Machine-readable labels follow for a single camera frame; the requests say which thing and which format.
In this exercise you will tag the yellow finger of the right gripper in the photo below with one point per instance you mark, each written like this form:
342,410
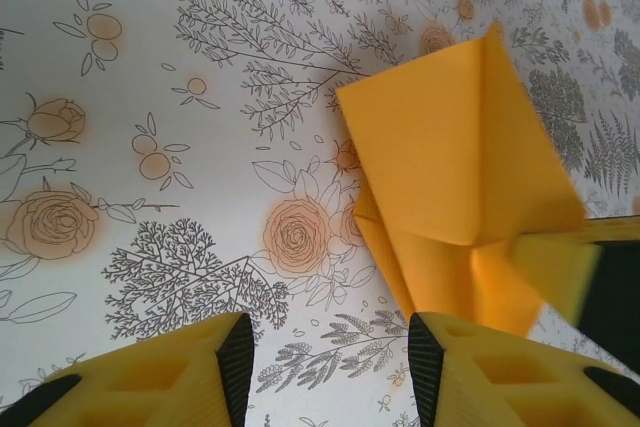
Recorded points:
555,272

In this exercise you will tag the floral table cover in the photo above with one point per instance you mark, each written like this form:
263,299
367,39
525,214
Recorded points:
150,97

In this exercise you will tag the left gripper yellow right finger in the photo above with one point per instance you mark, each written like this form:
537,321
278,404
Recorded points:
465,397

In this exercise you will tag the orange square paper sheet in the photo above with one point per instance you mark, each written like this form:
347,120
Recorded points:
425,147

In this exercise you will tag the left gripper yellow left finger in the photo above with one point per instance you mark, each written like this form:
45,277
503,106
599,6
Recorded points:
175,397

